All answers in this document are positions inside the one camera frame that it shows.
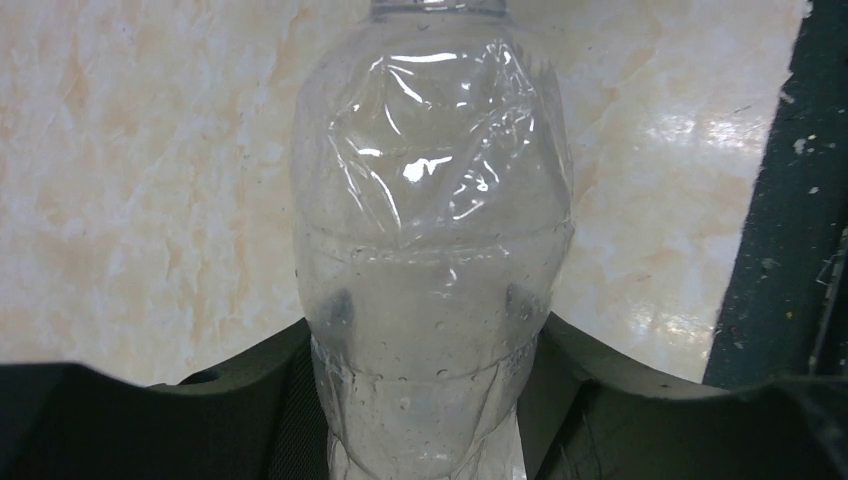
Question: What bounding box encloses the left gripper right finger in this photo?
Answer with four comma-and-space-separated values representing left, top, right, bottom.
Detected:
517, 316, 847, 479

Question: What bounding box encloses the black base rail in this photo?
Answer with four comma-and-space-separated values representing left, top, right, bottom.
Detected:
703, 1, 847, 389

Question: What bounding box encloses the clear plastic bottle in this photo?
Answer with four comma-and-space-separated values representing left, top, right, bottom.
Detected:
290, 1, 574, 479

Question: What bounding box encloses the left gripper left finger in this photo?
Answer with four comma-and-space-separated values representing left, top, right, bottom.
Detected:
1, 321, 328, 479

